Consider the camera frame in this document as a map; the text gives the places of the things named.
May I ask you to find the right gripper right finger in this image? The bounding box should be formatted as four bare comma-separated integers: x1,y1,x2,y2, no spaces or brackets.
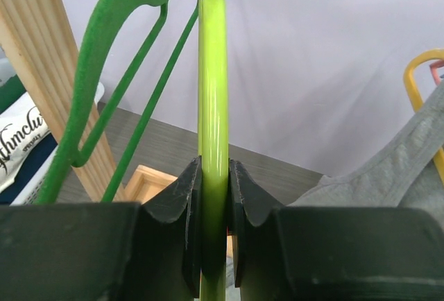
229,160,443,300

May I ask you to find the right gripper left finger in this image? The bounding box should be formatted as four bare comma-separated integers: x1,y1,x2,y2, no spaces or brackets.
1,158,202,300

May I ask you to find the grey tank top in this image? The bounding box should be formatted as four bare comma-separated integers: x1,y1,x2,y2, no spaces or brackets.
293,85,443,221

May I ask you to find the yellow hanger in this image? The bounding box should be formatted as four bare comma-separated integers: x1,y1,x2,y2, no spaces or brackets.
402,48,444,177

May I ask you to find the green plastic hanger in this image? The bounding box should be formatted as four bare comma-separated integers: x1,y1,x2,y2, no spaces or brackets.
34,0,202,205

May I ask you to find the lime green hanger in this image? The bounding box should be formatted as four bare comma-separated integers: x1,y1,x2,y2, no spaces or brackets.
198,0,229,300

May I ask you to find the pink hanger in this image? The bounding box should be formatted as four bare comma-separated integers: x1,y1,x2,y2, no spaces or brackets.
429,60,444,85

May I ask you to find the white plastic basket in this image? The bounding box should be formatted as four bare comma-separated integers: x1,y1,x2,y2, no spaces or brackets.
0,49,105,207

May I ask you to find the navy folded shirt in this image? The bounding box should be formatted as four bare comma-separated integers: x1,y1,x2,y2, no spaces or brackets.
1,134,57,205

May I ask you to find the green folded shirt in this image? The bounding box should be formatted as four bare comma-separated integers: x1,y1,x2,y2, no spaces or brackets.
0,75,26,113

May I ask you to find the wooden clothes rack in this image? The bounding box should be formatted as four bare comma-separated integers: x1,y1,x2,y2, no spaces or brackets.
0,0,180,205

